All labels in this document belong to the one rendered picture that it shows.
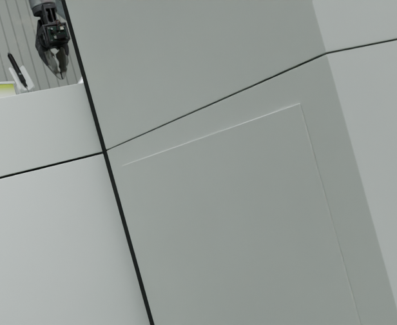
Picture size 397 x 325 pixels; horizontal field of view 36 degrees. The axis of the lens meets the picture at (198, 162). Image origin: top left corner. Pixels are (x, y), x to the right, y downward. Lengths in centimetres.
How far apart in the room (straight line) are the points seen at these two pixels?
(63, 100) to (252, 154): 56
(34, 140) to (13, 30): 339
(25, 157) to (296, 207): 63
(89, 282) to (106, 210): 14
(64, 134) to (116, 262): 27
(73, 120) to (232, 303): 52
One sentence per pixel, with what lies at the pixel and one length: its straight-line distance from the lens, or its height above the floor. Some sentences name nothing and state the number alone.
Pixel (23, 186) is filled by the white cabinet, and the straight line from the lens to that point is 120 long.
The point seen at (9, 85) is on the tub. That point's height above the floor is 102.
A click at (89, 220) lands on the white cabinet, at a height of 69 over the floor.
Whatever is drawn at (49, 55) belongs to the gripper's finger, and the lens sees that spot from 187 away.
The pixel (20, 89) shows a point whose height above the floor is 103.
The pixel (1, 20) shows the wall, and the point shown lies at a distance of 459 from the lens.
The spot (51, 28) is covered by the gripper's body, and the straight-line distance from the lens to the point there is 184.
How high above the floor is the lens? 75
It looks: level
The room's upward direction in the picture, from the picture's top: 15 degrees counter-clockwise
